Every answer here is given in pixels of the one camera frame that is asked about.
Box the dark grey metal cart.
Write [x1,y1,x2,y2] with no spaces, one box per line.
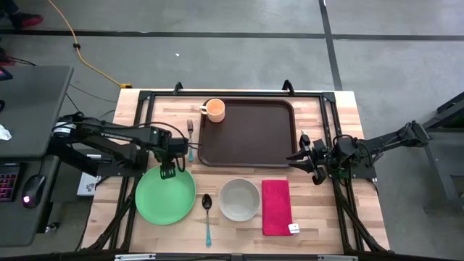
[399,91,464,212]

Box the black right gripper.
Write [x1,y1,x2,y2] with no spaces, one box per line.
[286,133,351,186]

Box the beige bowl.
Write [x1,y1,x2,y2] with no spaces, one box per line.
[217,178,261,223]

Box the person's foot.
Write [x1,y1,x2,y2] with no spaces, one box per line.
[10,12,44,29]
[0,49,17,67]

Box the black spoon with blue handle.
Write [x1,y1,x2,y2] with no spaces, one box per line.
[202,193,213,249]

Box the yellow extension cord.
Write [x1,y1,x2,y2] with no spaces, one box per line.
[46,0,133,90]

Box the green plate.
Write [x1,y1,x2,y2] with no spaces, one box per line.
[134,162,197,225]

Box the red cloth napkin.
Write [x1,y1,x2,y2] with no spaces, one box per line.
[261,179,301,237]

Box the grey desk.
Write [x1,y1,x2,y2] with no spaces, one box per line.
[0,65,74,248]

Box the black computer mouse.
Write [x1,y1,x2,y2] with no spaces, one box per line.
[20,173,47,210]

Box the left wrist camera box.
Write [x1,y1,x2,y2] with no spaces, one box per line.
[169,137,190,157]

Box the dark brown serving tray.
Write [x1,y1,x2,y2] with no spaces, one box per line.
[197,98,299,168]

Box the black aluminium table frame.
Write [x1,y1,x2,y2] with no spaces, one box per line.
[81,81,392,261]

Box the backlit keyboard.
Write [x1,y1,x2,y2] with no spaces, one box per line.
[0,162,21,203]

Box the person's leg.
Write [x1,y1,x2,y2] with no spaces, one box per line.
[0,0,20,15]

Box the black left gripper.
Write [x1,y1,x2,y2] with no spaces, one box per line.
[152,126,184,181]

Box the fork with blue handle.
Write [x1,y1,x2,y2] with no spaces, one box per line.
[186,119,195,162]

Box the white printed box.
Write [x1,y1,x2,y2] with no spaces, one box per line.
[76,172,102,197]

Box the orange mug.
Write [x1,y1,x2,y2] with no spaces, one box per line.
[199,98,226,123]

